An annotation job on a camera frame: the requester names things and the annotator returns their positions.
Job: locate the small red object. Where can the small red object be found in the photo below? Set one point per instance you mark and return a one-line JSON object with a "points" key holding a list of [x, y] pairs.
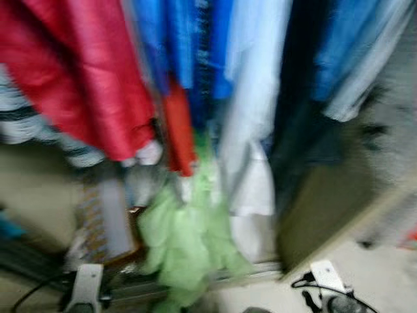
{"points": [[410, 238]]}

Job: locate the light green cloth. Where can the light green cloth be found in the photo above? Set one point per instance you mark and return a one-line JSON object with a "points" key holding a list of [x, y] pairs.
{"points": [[186, 241]]}

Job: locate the dark hanging garment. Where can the dark hanging garment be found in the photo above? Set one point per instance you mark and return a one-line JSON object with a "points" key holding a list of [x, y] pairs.
{"points": [[303, 117]]}

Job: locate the pale white hanging garment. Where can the pale white hanging garment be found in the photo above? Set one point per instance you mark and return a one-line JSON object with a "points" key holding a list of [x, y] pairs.
{"points": [[254, 98]]}

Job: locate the orange hanging garment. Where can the orange hanging garment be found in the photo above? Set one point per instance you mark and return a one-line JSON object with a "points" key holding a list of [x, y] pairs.
{"points": [[178, 130]]}

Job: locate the grey striped hanging garment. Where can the grey striped hanging garment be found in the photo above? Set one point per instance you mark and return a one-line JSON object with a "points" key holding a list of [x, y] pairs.
{"points": [[371, 72]]}

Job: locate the denim blue hanging garment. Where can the denim blue hanging garment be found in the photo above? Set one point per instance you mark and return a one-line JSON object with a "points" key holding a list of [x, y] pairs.
{"points": [[345, 45]]}

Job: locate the bright blue hanging garment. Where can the bright blue hanging garment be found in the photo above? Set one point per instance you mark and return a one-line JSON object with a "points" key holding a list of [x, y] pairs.
{"points": [[182, 45]]}

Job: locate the red hanging garment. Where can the red hanging garment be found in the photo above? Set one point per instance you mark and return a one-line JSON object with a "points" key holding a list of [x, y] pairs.
{"points": [[78, 65]]}

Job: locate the white black patterned garment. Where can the white black patterned garment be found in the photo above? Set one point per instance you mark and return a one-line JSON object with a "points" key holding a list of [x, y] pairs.
{"points": [[26, 124]]}

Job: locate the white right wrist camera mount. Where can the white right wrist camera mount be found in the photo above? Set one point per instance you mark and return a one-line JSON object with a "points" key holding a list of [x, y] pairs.
{"points": [[326, 275]]}

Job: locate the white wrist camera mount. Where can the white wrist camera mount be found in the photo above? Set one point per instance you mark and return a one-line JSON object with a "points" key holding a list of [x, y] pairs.
{"points": [[88, 283], [326, 275]]}

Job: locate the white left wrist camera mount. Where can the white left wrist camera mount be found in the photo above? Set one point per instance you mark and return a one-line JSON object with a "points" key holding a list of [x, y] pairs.
{"points": [[88, 283]]}

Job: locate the black wardrobe door frame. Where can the black wardrobe door frame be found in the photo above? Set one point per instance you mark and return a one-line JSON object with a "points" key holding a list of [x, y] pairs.
{"points": [[26, 261]]}

